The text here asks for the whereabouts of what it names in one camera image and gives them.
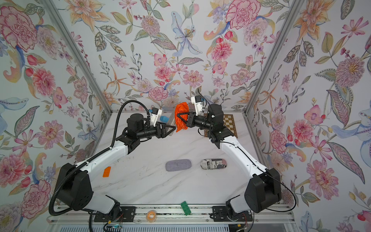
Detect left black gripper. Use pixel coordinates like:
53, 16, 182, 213
136, 122, 175, 140

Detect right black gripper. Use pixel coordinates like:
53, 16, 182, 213
179, 113, 216, 135

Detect orange fluffy cloth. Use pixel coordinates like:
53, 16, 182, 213
174, 102, 189, 132

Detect purple eyeglass case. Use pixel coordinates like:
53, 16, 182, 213
165, 159, 192, 172

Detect grey beige eyeglass case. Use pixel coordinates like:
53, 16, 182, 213
168, 112, 176, 129

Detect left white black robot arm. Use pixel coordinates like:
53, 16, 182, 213
48, 114, 176, 220

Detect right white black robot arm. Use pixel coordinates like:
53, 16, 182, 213
174, 102, 282, 218

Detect blue cylindrical case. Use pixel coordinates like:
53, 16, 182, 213
160, 116, 170, 123

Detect wooden chessboard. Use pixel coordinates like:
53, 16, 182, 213
204, 113, 238, 137

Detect small orange block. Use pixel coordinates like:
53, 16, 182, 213
102, 166, 111, 178

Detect green plastic block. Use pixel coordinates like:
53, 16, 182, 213
180, 201, 191, 216

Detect orange tape roll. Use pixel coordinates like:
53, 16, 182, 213
146, 210, 157, 223

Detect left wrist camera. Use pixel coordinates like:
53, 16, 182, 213
150, 107, 162, 126

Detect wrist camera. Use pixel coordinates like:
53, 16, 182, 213
191, 95, 205, 116
150, 107, 162, 126

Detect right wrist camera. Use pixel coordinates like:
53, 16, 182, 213
191, 95, 205, 116

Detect black corrugated cable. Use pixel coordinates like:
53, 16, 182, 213
48, 100, 151, 217

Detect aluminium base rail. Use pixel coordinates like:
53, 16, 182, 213
47, 204, 293, 225

